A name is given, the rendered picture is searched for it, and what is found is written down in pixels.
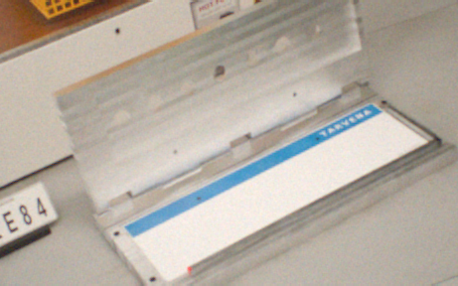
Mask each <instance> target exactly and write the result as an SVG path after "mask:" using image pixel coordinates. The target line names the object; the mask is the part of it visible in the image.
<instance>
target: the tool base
mask: <svg viewBox="0 0 458 286"><path fill-rule="evenodd" d="M368 85H369V83H368V82H364V83H359V84H358V85H356V84H355V83H354V82H352V83H349V84H347V85H346V86H344V87H342V94H341V95H337V96H335V97H333V98H332V99H330V100H327V101H325V102H324V103H322V104H319V105H317V106H316V109H317V113H316V114H315V115H313V116H310V117H308V118H307V119H305V120H303V121H300V122H299V123H297V124H295V125H292V126H291V127H289V128H287V129H284V130H282V131H280V130H279V129H280V126H279V125H276V126H274V127H273V128H271V129H267V130H266V131H264V132H262V133H259V134H258V135H256V136H254V137H249V138H246V137H245V136H244V135H242V136H241V137H238V138H236V139H234V140H233V141H230V149H226V150H225V151H224V152H222V153H219V154H218V155H216V156H214V157H211V158H210V159H208V160H206V161H205V162H201V163H200V164H201V166H202V171H200V172H198V173H197V174H194V175H192V176H190V177H188V178H185V179H183V180H182V181H180V182H177V183H175V184H173V185H172V186H169V187H167V188H165V189H164V190H163V189H161V183H158V184H157V185H155V186H152V187H150V188H149V189H147V190H145V191H142V192H140V193H139V194H137V195H134V196H132V195H131V196H128V195H127V194H126V193H124V194H123V195H119V196H118V197H116V198H115V199H111V200H110V201H107V202H108V204H109V208H107V209H106V210H104V211H102V212H99V213H96V214H94V215H93V219H94V221H95V224H96V226H97V228H99V230H100V231H101V233H102V234H103V235H104V237H105V238H106V239H107V241H109V244H110V245H112V246H113V249H115V251H116V252H117V253H118V255H119V256H120V257H121V258H122V260H123V262H125V263H126V266H128V267H129V269H130V271H132V273H133V274H134V276H135V277H136V278H137V279H138V281H139V282H140V284H142V286H222V285H224V284H226V283H227V282H231V281H232V280H233V279H234V278H237V277H238V276H240V275H242V274H243V273H246V272H247V271H249V270H251V269H254V268H255V267H256V266H258V265H261V264H263V263H264V262H265V261H268V260H270V259H271V258H273V257H275V256H277V255H279V254H280V253H282V252H285V251H287V250H288V249H289V248H292V247H294V246H296V245H297V244H300V243H301V242H303V241H304V240H308V239H309V238H310V237H312V236H315V235H317V234H318V233H319V232H322V231H324V230H325V229H327V228H330V227H331V226H333V225H334V224H338V223H339V222H341V221H342V220H345V219H347V218H348V217H350V216H352V215H354V214H356V213H359V212H361V211H362V210H363V209H365V208H368V207H370V206H372V205H373V204H376V203H377V202H379V201H381V200H383V199H385V198H386V197H388V196H391V195H393V194H394V193H395V192H399V191H400V190H402V189H403V188H406V187H408V186H409V185H411V184H414V183H416V182H417V181H418V180H422V179H423V178H425V177H427V176H429V175H431V174H432V173H434V172H436V171H438V170H440V169H442V168H443V167H447V166H448V165H450V164H451V163H454V162H456V161H457V146H456V145H453V144H452V143H451V142H450V141H445V140H443V139H442V138H441V137H439V138H440V139H441V145H439V146H437V147H436V148H434V149H433V150H430V151H428V152H427V153H425V154H422V155H420V156H418V157H417V158H414V159H412V160H411V161H409V162H406V163H404V164H403V165H402V166H400V167H397V168H395V169H394V170H392V171H389V172H388V173H386V174H385V175H381V176H380V177H378V178H376V179H374V180H372V181H371V182H369V183H366V184H364V185H363V186H361V187H358V188H357V189H355V190H354V191H350V192H349V193H347V194H345V195H343V196H341V197H340V198H338V199H335V200H333V201H332V202H331V203H328V204H326V205H324V206H323V207H320V208H318V209H316V210H315V211H314V212H311V213H309V214H307V215H304V216H303V217H301V218H300V219H296V220H295V221H293V222H291V223H289V224H287V225H286V226H284V227H282V228H280V229H279V230H277V231H275V232H273V233H272V234H270V235H267V236H265V237H264V238H262V239H260V240H258V241H256V242H255V243H251V244H250V245H248V246H247V247H246V248H243V249H241V250H239V251H238V252H235V253H233V254H231V255H230V256H227V257H226V258H224V259H222V260H219V261H218V262H217V263H215V264H214V265H210V266H209V267H207V268H206V269H202V271H200V272H198V273H197V274H193V275H192V276H191V275H190V274H189V272H188V273H186V274H184V275H182V276H181V277H179V278H176V279H174V280H172V281H171V282H167V281H165V280H164V278H163V277H162V276H161V274H160V273H159V272H158V270H156V268H155V266H153V265H152V263H151V261H149V260H148V259H147V257H146V256H145V255H144V253H143V252H142V251H141V249H139V247H138V246H137V244H135V242H134V240H132V239H131V236H129V235H128V234H127V232H126V231H125V230H124V228H123V227H124V226H125V225H126V224H128V223H131V222H132V221H134V220H136V219H139V218H141V217H142V216H144V215H148V214H149V213H151V212H153V211H156V210H157V209H159V208H161V207H164V206H165V205H167V204H169V203H172V202H173V201H175V200H177V199H178V198H182V197H183V196H184V195H186V194H189V193H190V192H192V191H193V190H197V189H198V188H200V187H201V186H205V185H206V184H208V183H209V182H213V181H214V180H216V179H217V178H221V177H222V176H224V175H226V174H229V173H230V172H232V171H234V170H237V169H238V168H240V167H242V166H245V165H246V164H248V163H250V162H253V161H254V160H256V159H258V158H259V157H262V156H264V155H266V154H267V153H270V152H272V151H274V150H276V149H279V148H281V147H283V146H284V145H287V144H289V143H291V142H292V141H295V140H297V139H299V138H300V137H303V136H305V135H307V134H308V133H312V132H313V131H315V130H316V129H320V128H321V127H323V126H324V125H328V124H329V123H331V122H333V121H334V120H337V119H339V118H341V117H342V116H346V115H347V114H349V113H350V112H354V111H355V110H357V109H359V108H362V107H363V106H365V105H367V104H368V103H373V104H374V105H376V106H377V107H379V108H380V109H381V110H382V111H385V112H386V113H387V111H386V107H387V106H389V105H391V106H393V107H394V105H392V104H391V103H389V102H387V101H386V100H385V99H383V98H381V96H380V95H379V94H378V93H374V92H373V91H371V90H370V89H368V88H367V86H368ZM382 100H385V101H386V103H381V101H382ZM387 114H388V113H387ZM388 115H389V114H388ZM389 116H390V115H389ZM117 231H118V232H120V234H119V235H118V236H114V233H115V232H117ZM151 277H155V278H156V280H155V281H154V282H150V280H149V279H150V278H151Z"/></svg>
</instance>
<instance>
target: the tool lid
mask: <svg viewBox="0 0 458 286"><path fill-rule="evenodd" d="M313 23H314V24H315V25H316V26H317V30H316V33H315V34H314V35H313V37H311V38H307V37H306V34H305V31H306V29H307V27H308V26H309V25H310V24H313ZM283 37H284V38H286V40H287V44H286V47H285V48H284V49H283V51H276V50H275V43H276V42H277V40H278V39H279V38H283ZM250 51H255V54H256V59H255V61H254V63H253V64H251V65H249V66H247V65H246V63H245V62H244V59H245V56H246V54H247V53H249V52H250ZM218 66H224V67H225V68H226V73H225V75H224V76H223V77H222V78H221V79H218V80H215V79H214V69H215V68H217V67H218ZM370 79H372V75H371V70H370V65H369V56H368V51H367V46H366V41H365V32H364V27H363V23H362V13H361V8H360V4H359V0H263V1H260V2H259V3H257V4H253V5H251V6H250V7H247V8H244V9H242V10H240V11H238V12H237V13H233V14H231V15H230V16H227V17H224V18H221V19H220V20H218V21H217V22H214V23H212V24H210V25H208V26H205V27H202V28H201V29H199V30H195V31H194V32H192V33H189V34H186V35H185V36H182V37H181V38H179V39H178V38H177V39H175V40H173V41H172V42H169V43H166V44H165V45H162V46H160V47H156V48H155V49H153V50H152V51H148V52H146V53H144V54H142V55H139V56H136V57H135V58H133V59H129V60H127V61H126V62H124V63H120V64H119V65H116V66H114V67H111V68H109V69H107V70H106V71H101V72H99V73H97V74H94V75H92V76H89V77H88V78H84V79H82V80H81V81H79V82H75V83H73V84H71V85H69V86H66V87H63V88H62V89H60V90H56V91H54V92H53V93H52V97H53V100H54V104H55V106H56V108H57V111H58V112H59V117H60V119H61V121H62V123H63V125H64V130H65V133H66V134H67V137H68V141H69V144H70V145H71V148H72V150H73V155H74V157H75V159H76V165H77V167H78V169H79V172H80V177H81V178H82V181H83V183H84V186H85V190H86V192H87V195H88V197H89V201H90V203H91V206H92V207H93V209H94V210H95V211H96V212H97V213H99V212H102V211H104V210H106V209H107V208H109V204H108V202H107V201H110V200H111V199H115V198H116V197H118V196H119V195H123V194H124V193H126V192H129V193H130V194H131V195H132V196H134V195H137V194H139V193H140V192H142V191H145V190H147V189H149V188H150V187H152V186H155V185H157V184H158V183H161V189H163V190H164V189H165V188H167V187H169V186H172V185H173V184H175V183H177V182H180V181H182V180H183V179H185V178H188V177H190V176H192V175H194V174H197V173H198V172H200V171H202V166H201V164H200V163H201V162H205V161H206V160H208V159H210V158H211V157H214V156H216V155H218V154H219V153H222V152H224V151H225V150H226V149H230V141H233V140H234V139H236V138H238V137H241V136H242V135H244V134H247V135H248V136H249V137H254V136H256V135H258V134H259V133H262V132H264V131H266V130H267V129H271V128H273V127H274V126H276V125H279V126H280V129H279V130H280V131H282V130H284V129H287V128H289V127H291V126H292V125H295V124H297V123H299V122H300V121H303V120H305V119H307V118H308V117H310V116H313V115H315V114H316V113H317V109H316V106H317V105H319V104H322V103H324V102H325V101H327V100H330V99H332V98H333V97H335V96H337V95H341V94H342V87H344V86H346V85H347V84H349V83H352V82H354V81H356V82H359V83H364V82H367V81H368V80H370ZM186 80H192V81H193V83H194V88H193V90H192V91H191V92H190V93H188V94H182V90H181V88H182V84H183V83H184V82H185V81H186ZM154 95H159V96H161V104H160V105H159V106H158V107H157V108H154V109H150V108H149V106H148V102H149V99H150V98H151V97H152V96H154ZM121 110H125V111H127V112H128V118H127V120H126V121H125V122H124V123H123V124H121V125H115V122H114V116H115V114H116V113H117V112H119V111H121Z"/></svg>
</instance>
